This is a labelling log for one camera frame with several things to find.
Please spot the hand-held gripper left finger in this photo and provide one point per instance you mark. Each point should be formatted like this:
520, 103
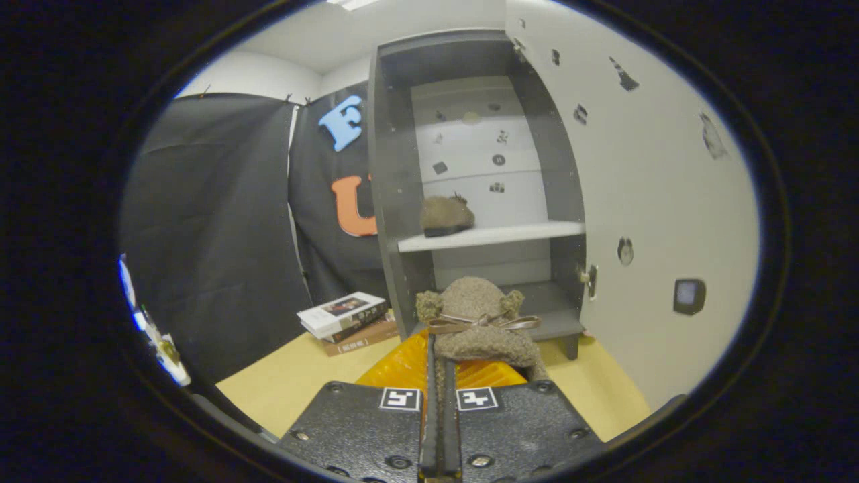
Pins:
429, 443

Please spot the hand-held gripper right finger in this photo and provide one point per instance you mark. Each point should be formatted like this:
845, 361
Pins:
451, 443

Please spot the brown fuzzy shoe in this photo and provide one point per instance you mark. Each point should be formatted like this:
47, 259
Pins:
446, 213
480, 298

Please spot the grey shoe cabinet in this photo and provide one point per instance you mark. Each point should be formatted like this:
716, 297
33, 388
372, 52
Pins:
396, 168

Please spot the white shoe cabinet door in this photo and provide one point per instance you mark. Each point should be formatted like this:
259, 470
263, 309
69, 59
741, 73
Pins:
658, 235

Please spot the white cabinet shelf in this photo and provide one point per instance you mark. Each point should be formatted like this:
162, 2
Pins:
490, 235

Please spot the metal door hinge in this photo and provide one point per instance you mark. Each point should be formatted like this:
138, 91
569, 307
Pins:
519, 47
590, 278

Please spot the brown book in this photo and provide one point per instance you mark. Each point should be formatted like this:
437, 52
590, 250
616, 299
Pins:
362, 341

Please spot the white book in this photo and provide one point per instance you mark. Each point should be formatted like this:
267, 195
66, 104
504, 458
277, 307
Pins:
339, 312

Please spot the black backdrop cloth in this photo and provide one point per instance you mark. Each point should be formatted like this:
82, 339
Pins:
215, 235

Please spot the blue-edged screen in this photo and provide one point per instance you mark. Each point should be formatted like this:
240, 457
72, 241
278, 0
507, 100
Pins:
127, 282

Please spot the long ceiling light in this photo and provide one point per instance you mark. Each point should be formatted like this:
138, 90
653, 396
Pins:
352, 4

